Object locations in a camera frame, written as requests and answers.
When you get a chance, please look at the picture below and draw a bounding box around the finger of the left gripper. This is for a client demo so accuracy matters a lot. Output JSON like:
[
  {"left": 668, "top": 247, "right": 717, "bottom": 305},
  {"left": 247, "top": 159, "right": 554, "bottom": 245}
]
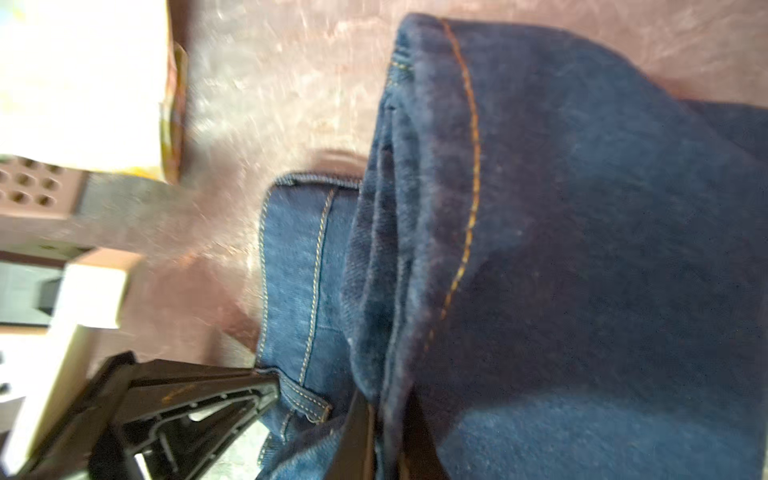
[{"left": 17, "top": 352, "right": 280, "bottom": 479}]

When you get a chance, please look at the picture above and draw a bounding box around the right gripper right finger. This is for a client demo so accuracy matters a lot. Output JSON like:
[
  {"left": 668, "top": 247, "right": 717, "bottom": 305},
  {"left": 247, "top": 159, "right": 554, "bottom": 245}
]
[{"left": 398, "top": 392, "right": 449, "bottom": 480}]

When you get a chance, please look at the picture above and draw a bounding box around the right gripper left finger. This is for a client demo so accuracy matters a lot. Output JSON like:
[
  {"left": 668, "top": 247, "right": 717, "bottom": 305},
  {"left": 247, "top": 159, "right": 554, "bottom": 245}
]
[{"left": 324, "top": 391, "right": 376, "bottom": 480}]

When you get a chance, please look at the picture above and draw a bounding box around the blue denim skirt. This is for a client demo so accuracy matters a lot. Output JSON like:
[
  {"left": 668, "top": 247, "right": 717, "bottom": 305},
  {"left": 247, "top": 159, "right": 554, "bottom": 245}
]
[{"left": 257, "top": 14, "right": 767, "bottom": 479}]

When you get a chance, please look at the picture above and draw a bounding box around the pastel floral skirt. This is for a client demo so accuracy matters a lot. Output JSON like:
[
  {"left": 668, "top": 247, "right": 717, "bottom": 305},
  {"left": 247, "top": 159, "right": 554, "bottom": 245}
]
[{"left": 1, "top": 1, "right": 187, "bottom": 184}]

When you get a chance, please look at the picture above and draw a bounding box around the pink plastic basket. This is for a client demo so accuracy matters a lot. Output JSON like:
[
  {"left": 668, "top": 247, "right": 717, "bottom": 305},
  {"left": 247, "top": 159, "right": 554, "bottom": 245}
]
[{"left": 1, "top": 156, "right": 88, "bottom": 220}]

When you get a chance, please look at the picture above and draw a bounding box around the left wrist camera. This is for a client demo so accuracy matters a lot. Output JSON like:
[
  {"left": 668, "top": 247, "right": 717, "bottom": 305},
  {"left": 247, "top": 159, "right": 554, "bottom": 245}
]
[{"left": 1, "top": 248, "right": 144, "bottom": 474}]

